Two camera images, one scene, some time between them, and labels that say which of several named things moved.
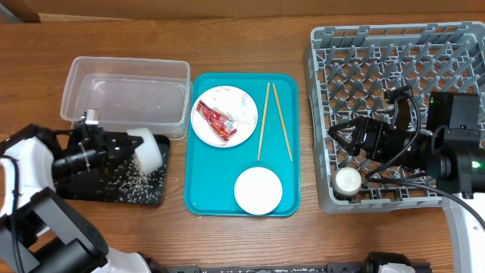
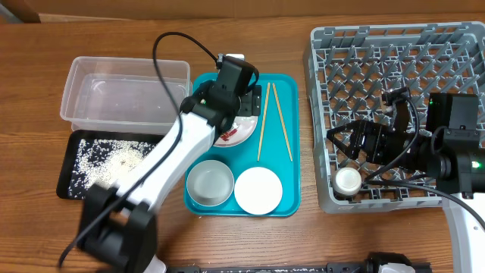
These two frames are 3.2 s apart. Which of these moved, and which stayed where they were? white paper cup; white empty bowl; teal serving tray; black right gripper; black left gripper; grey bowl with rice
Moved: black left gripper; grey bowl with rice
Stayed: teal serving tray; white empty bowl; white paper cup; black right gripper
